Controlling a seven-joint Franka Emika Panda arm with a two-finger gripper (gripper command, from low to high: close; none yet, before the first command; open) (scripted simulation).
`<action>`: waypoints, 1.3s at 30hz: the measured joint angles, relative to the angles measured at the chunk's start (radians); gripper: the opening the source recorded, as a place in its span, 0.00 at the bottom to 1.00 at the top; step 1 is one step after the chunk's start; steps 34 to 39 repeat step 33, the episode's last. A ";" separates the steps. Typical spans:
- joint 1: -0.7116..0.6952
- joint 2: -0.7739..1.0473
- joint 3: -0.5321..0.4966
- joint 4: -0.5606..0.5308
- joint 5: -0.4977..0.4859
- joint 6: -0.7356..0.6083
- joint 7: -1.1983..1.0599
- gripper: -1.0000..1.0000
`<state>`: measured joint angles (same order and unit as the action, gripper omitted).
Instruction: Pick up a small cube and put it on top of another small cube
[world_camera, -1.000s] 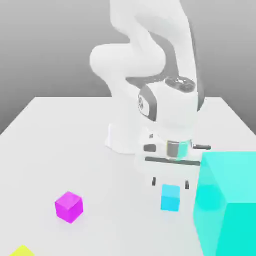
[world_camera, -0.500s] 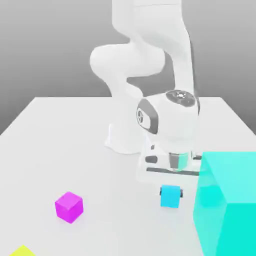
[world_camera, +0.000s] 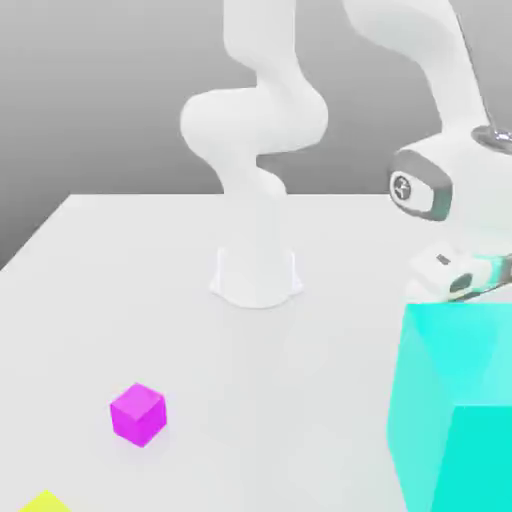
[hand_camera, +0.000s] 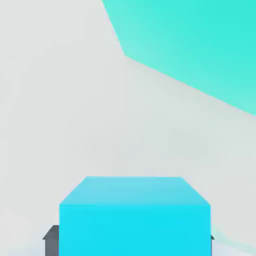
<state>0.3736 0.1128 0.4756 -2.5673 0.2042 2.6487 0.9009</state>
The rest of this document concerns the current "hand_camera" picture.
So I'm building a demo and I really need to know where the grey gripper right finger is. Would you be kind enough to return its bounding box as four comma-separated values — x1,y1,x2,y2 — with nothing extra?
210,234,241,256

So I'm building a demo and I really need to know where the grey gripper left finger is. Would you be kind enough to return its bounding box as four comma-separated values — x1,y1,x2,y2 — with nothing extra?
27,224,60,256

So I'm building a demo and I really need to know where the small cyan cube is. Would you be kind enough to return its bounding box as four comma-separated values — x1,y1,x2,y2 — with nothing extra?
59,176,212,256

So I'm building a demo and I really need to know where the large turquoise box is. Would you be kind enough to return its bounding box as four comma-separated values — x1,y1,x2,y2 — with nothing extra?
101,0,256,117

